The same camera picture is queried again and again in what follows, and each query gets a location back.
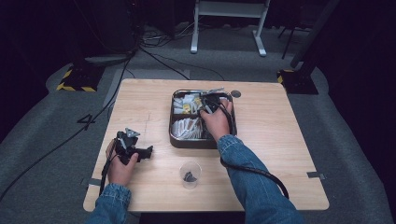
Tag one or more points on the clear plastic cup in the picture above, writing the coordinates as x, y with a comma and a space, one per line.
190, 183

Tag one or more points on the pile of white brown packets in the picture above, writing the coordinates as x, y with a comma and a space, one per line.
186, 127

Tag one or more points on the person's left hand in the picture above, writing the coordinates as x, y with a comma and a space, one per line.
120, 172

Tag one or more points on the black yellow-striped stand base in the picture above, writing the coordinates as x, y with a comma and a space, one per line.
81, 79
299, 82

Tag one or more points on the dark round table grommet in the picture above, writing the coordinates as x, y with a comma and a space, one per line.
236, 93

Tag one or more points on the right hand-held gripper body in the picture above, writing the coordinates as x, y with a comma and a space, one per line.
211, 101

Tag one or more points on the black tripod legs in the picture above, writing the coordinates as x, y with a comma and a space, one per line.
289, 40

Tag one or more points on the white metal stand frame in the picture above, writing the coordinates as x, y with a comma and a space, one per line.
229, 9

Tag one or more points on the grey slanted pole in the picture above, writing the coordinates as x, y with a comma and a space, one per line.
314, 31

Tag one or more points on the grey tape strip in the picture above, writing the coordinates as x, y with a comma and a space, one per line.
94, 182
316, 175

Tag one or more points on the pile of white yellow packets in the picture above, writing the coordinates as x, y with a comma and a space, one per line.
186, 104

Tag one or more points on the single dark snack packet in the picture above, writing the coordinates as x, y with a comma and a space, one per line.
189, 177

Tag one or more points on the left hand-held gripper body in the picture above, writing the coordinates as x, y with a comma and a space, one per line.
126, 146

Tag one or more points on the person's right hand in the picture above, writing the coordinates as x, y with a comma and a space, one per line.
218, 124

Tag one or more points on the dark equipment cabinet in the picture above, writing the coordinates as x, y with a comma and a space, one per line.
109, 28

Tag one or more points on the black square compartment tray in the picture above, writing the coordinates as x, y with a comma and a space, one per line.
190, 143

